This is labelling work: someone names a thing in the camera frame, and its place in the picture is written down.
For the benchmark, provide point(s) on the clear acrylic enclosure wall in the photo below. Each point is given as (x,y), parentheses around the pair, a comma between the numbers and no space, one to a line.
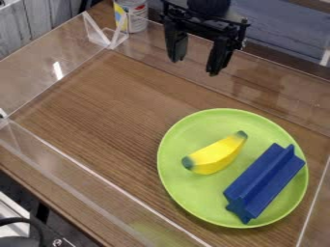
(92,95)

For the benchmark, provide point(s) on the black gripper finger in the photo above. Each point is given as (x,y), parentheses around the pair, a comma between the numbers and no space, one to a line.
(219,55)
(175,40)

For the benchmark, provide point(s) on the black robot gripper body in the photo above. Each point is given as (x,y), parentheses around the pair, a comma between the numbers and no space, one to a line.
(213,17)

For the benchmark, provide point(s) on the blue plastic block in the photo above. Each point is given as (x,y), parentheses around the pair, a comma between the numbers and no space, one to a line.
(257,185)

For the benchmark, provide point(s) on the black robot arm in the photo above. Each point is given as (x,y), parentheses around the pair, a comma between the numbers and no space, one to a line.
(211,20)

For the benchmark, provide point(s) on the green round plate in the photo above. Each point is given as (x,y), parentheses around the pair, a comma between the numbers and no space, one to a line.
(199,192)

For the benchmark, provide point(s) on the white can with label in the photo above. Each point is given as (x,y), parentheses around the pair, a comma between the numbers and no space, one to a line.
(134,11)

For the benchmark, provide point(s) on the yellow toy banana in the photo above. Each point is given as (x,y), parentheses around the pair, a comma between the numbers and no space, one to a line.
(213,157)

